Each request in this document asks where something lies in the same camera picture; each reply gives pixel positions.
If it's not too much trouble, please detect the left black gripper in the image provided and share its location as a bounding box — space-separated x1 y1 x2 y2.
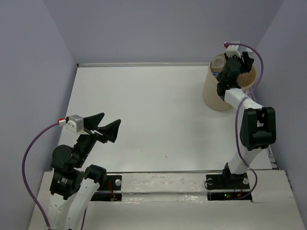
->
74 111 122 166

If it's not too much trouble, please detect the clear crushed bottle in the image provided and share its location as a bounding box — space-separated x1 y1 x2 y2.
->
211 56 225 72

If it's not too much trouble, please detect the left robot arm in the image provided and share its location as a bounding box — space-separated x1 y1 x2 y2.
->
47 113 121 230

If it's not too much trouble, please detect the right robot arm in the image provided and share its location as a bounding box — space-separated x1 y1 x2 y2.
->
217 51 276 188

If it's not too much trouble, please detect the beige plastic bin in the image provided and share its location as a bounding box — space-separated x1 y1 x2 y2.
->
202 54 257 111

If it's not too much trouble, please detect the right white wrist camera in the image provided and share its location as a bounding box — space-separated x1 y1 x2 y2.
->
224 42 241 58

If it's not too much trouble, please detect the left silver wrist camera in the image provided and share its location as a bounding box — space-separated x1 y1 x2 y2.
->
66 115 84 134

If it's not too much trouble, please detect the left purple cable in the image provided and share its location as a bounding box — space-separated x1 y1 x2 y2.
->
22 118 67 228

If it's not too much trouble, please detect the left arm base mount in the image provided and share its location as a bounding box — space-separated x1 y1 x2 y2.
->
91 174 122 202

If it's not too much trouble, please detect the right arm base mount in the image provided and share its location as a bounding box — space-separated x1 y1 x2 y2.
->
204 173 252 201

